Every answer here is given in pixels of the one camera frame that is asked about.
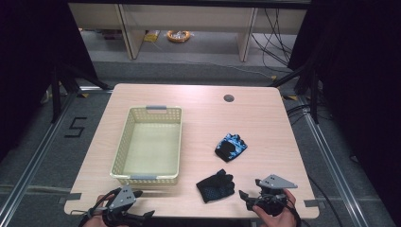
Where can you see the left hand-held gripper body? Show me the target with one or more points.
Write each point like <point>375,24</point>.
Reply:
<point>123,197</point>

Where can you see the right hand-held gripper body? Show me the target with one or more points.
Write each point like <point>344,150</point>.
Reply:
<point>275,183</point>

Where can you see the black fingerless glove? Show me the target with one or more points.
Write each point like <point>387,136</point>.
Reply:
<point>216,186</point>

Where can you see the blue camouflage fingerless glove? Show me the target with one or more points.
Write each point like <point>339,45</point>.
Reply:
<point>231,147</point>

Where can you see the cream plastic basket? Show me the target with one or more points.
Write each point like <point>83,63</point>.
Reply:
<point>151,143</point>

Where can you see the person's left hand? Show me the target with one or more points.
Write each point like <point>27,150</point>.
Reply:
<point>94,221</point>

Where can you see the person's right hand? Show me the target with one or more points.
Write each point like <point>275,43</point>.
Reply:
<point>279,221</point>

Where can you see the black metal stand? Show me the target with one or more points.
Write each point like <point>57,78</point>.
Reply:
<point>312,94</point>
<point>56,94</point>

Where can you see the black curtain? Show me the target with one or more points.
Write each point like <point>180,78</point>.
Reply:
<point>28,63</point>
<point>359,94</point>

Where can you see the yellow packet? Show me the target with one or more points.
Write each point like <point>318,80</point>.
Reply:
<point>152,36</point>

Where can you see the white desk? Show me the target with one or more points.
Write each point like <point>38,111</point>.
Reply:
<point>189,17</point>

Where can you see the aluminium floor rail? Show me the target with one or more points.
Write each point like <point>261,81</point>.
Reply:
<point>31,164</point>
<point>334,170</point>

